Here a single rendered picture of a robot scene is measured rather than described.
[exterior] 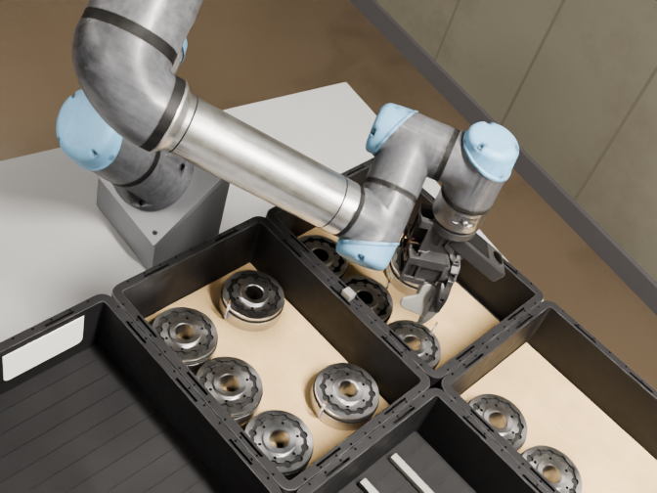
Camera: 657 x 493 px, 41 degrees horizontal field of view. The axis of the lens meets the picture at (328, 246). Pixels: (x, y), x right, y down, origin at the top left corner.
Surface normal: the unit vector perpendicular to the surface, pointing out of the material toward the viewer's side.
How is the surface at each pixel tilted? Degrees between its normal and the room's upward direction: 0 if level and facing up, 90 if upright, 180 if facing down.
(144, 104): 60
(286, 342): 0
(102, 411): 0
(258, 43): 0
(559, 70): 90
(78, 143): 49
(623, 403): 90
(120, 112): 84
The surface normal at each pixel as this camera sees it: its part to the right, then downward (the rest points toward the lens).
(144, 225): -0.32, -0.25
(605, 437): 0.24, -0.65
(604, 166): -0.80, 0.28
